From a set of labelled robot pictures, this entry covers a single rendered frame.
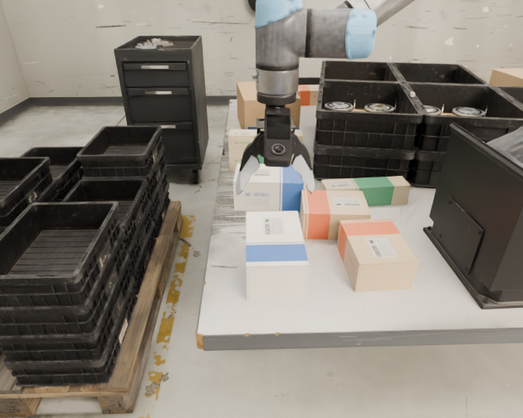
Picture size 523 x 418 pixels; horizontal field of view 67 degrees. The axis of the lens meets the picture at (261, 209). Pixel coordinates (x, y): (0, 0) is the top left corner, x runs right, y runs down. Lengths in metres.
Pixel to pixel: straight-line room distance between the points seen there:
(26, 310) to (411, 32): 4.39
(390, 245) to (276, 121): 0.36
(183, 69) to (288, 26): 1.88
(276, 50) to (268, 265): 0.38
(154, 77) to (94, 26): 2.27
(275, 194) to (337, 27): 0.52
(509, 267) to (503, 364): 1.01
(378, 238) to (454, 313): 0.20
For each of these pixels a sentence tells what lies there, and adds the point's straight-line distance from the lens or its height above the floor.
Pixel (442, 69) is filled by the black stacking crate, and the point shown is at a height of 0.91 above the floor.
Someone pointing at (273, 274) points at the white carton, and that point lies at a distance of 0.77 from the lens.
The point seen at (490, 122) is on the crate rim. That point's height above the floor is 0.92.
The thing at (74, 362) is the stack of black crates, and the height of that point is 0.26.
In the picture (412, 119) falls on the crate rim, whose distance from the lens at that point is 1.20.
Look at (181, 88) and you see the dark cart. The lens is 2.57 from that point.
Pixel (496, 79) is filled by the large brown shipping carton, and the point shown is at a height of 0.86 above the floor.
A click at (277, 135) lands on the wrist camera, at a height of 1.03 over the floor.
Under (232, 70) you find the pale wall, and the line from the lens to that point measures 4.59.
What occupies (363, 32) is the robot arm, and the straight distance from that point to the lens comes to 0.69.
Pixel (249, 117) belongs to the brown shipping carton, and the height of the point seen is 0.79.
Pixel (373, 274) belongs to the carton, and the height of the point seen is 0.74.
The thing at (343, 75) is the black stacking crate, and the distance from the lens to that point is 1.95.
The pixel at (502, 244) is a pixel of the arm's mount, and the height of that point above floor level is 0.85.
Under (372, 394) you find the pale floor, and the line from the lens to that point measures 1.57.
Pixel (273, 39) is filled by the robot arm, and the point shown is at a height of 1.18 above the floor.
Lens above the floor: 1.26
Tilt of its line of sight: 31 degrees down
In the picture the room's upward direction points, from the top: straight up
